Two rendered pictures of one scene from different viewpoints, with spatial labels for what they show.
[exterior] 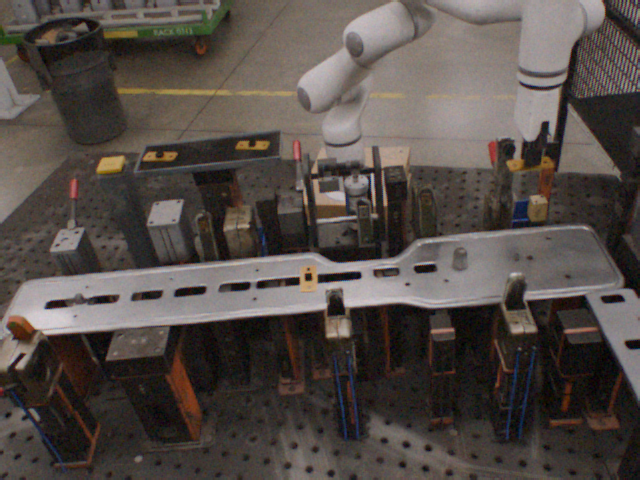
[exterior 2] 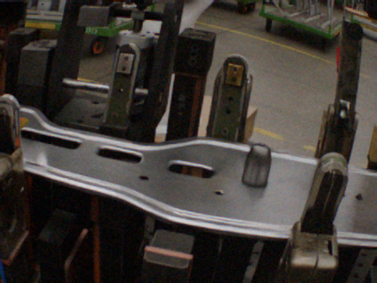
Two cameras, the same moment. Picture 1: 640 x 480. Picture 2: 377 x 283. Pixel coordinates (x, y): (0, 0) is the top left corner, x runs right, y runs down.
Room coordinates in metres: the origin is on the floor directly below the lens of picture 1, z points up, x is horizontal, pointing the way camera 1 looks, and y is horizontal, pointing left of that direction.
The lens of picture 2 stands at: (0.33, -0.24, 1.31)
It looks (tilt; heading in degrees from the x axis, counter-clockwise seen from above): 23 degrees down; 2
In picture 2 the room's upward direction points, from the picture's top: 9 degrees clockwise
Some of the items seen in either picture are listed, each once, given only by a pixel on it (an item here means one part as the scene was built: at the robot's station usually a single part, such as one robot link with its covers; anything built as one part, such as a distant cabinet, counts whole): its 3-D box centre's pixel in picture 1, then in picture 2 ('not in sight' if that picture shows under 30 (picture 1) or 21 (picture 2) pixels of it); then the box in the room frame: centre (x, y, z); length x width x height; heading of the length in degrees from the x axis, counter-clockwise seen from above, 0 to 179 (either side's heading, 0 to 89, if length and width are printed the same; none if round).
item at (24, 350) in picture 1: (51, 402); not in sight; (0.86, 0.64, 0.88); 0.15 x 0.11 x 0.36; 176
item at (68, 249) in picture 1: (92, 290); not in sight; (1.22, 0.62, 0.88); 0.11 x 0.10 x 0.36; 176
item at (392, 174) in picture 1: (397, 239); (177, 160); (1.21, -0.20, 0.91); 0.07 x 0.05 x 0.42; 176
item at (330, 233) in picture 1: (349, 236); (103, 126); (1.21, -0.08, 0.94); 0.18 x 0.13 x 0.49; 86
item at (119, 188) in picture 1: (138, 235); not in sight; (1.38, 0.51, 0.92); 0.08 x 0.08 x 0.44; 86
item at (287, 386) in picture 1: (283, 329); not in sight; (1.01, 0.12, 0.84); 0.17 x 0.06 x 0.29; 176
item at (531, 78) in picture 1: (541, 70); not in sight; (0.99, -0.43, 1.44); 0.09 x 0.08 x 0.03; 176
